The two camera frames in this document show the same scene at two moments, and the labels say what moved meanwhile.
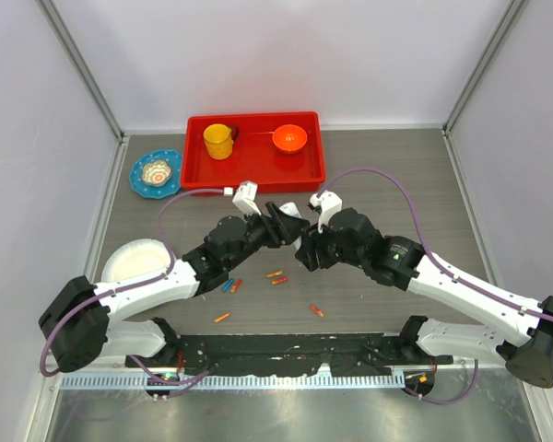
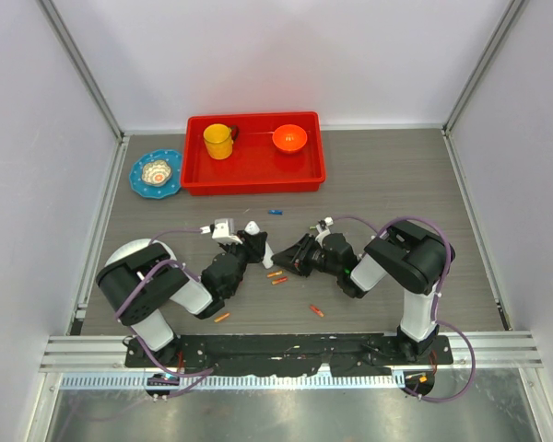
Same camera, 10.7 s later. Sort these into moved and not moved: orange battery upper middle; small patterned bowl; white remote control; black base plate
Moved: white remote control
Not moved: orange battery upper middle; black base plate; small patterned bowl
